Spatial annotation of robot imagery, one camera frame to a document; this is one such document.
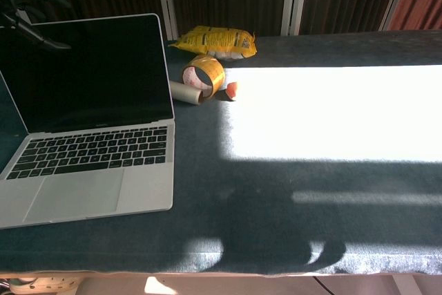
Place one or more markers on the small orange and white object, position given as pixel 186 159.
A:
pixel 230 92

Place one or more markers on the grey cardboard tube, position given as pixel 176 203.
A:
pixel 185 92

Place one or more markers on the silver laptop with black screen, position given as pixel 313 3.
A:
pixel 86 129

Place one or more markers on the dark green felt table cover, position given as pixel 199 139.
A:
pixel 276 188

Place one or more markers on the yellow adhesive tape roll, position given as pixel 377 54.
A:
pixel 203 75

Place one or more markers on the white power strip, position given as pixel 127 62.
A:
pixel 41 283

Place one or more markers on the yellow snack bag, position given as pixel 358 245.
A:
pixel 217 42

